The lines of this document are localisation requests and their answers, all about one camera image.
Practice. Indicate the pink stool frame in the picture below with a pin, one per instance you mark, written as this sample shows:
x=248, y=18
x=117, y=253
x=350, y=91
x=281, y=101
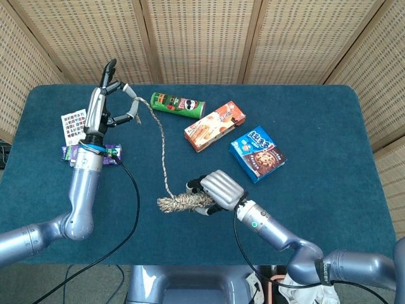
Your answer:
x=270, y=291

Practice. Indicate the orange snack box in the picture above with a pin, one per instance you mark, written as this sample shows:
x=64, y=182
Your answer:
x=212, y=126

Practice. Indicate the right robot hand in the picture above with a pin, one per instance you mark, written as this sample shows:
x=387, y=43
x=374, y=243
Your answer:
x=223, y=190

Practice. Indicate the white spotted slipper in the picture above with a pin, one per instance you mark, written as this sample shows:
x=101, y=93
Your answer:
x=253, y=280

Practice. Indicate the blue chocolate cookie box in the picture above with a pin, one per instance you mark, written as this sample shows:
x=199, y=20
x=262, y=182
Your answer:
x=259, y=155

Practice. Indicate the green Pringles can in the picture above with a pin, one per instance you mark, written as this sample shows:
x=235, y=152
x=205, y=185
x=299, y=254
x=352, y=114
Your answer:
x=177, y=104

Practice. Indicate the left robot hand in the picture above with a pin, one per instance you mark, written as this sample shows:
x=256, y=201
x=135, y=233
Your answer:
x=95, y=111

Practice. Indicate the purple drink carton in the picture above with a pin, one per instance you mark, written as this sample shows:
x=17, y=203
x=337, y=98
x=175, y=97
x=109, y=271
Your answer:
x=67, y=152

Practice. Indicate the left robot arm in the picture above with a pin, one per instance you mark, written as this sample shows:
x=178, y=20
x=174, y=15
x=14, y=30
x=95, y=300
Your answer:
x=82, y=196

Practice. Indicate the white picture card box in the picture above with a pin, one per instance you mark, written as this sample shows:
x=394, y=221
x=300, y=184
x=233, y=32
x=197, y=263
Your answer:
x=71, y=126

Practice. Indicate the blue felt table cover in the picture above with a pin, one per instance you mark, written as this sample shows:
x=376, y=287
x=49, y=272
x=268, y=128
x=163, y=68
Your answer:
x=190, y=240

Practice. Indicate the white crumpled cloth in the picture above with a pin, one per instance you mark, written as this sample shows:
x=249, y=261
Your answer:
x=300, y=294

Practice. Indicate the grey-blue robot torso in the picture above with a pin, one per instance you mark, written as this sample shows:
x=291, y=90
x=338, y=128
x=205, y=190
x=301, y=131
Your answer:
x=190, y=285

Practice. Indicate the woven bamboo folding screen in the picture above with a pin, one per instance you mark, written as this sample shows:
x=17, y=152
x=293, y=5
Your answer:
x=202, y=41

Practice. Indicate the black device on floor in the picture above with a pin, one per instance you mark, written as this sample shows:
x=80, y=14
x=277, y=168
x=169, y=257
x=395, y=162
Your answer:
x=3, y=155

